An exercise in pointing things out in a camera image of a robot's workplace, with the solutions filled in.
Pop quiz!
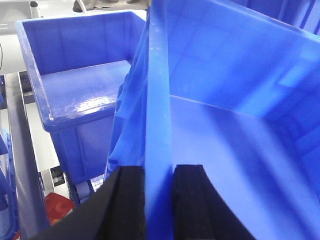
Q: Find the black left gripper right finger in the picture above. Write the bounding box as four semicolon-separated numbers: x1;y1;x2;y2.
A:
171;164;254;240

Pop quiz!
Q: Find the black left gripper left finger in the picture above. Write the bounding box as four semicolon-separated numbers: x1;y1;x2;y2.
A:
34;166;147;240

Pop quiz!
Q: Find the blue bin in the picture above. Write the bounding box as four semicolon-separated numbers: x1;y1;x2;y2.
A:
109;0;320;240
14;11;147;186

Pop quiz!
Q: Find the red orange object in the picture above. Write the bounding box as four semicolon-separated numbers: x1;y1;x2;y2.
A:
13;191;76;240

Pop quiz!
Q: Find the blue empty bin behind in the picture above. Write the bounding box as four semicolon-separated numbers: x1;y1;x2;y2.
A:
14;11;147;186

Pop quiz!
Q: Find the steel rack upright post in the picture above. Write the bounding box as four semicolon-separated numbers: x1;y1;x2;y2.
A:
4;72;50;240

